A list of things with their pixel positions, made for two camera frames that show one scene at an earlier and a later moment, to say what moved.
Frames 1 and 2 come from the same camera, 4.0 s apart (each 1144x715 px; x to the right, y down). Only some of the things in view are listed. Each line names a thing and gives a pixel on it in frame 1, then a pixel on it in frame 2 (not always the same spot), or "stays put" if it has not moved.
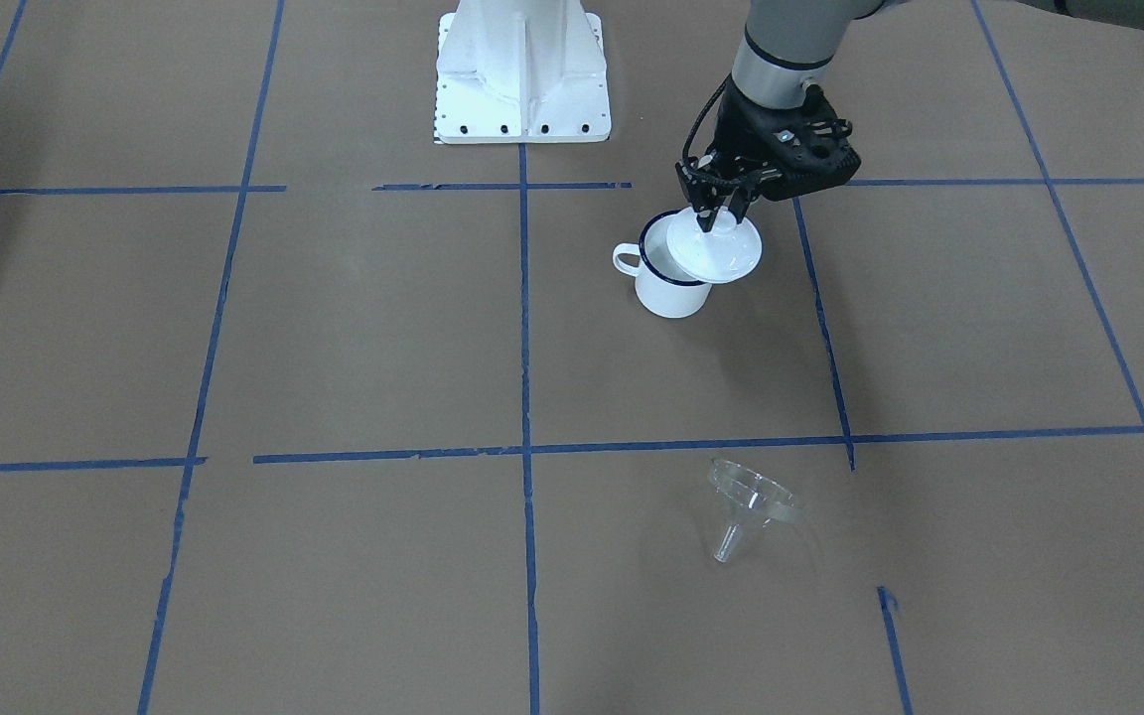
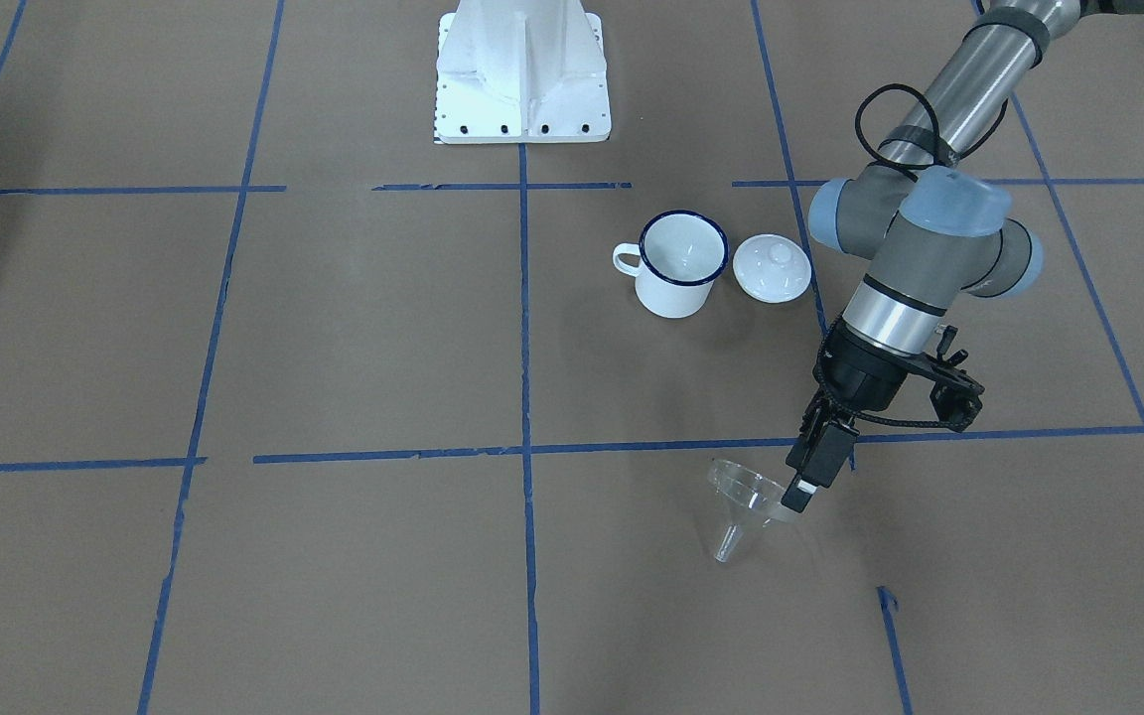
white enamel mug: x=661 y=287 stays put
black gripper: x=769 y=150 -> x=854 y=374
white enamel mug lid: x=724 y=255 -> x=773 y=268
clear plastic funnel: x=750 y=499 stays put
